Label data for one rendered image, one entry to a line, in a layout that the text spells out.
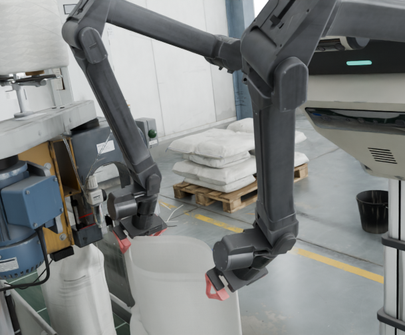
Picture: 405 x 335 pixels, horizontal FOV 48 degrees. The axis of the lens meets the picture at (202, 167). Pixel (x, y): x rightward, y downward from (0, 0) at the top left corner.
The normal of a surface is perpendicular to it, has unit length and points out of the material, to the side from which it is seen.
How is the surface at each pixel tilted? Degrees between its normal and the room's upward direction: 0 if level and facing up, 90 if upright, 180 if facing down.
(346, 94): 40
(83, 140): 90
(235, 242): 30
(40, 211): 90
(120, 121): 102
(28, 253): 91
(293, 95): 119
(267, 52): 55
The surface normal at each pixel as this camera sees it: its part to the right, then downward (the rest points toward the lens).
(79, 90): 0.65, 0.14
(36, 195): 0.90, 0.01
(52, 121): 0.98, -0.06
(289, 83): 0.38, 0.65
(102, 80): 0.53, 0.39
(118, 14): 0.71, 0.42
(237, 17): -0.76, 0.26
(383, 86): -0.57, -0.56
